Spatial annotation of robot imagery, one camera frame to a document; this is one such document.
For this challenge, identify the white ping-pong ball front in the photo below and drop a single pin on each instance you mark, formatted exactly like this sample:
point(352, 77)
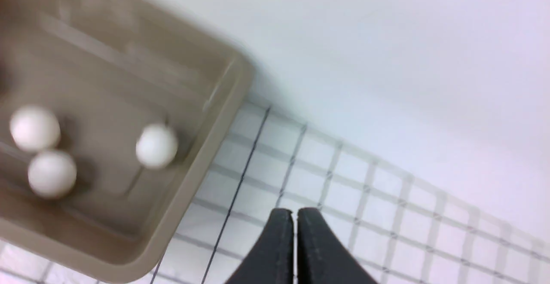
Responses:
point(52, 174)

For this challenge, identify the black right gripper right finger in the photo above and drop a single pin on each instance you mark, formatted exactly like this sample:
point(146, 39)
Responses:
point(321, 258)

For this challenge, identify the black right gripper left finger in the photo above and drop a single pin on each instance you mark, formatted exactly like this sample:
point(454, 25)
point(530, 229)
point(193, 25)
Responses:
point(271, 259)

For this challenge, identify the white ping-pong ball pair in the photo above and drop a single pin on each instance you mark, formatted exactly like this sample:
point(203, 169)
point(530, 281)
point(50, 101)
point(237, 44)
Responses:
point(157, 146)

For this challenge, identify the olive green plastic bin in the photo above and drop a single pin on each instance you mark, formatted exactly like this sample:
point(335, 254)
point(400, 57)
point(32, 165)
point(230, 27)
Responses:
point(107, 69)

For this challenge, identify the white ping-pong ball with logo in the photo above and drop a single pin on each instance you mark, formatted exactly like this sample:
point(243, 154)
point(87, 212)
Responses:
point(34, 128)

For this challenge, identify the white checkered tablecloth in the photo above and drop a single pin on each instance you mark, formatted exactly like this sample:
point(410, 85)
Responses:
point(401, 229)

